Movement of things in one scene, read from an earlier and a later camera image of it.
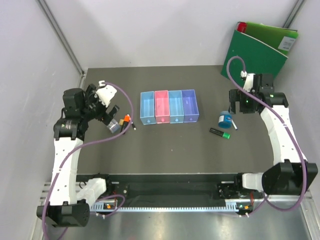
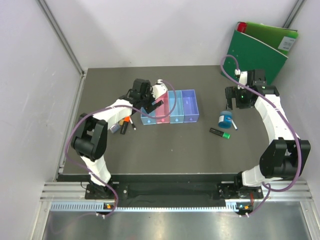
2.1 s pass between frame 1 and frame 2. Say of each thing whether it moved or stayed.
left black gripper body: moved
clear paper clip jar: stayed
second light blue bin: stayed
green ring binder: stayed
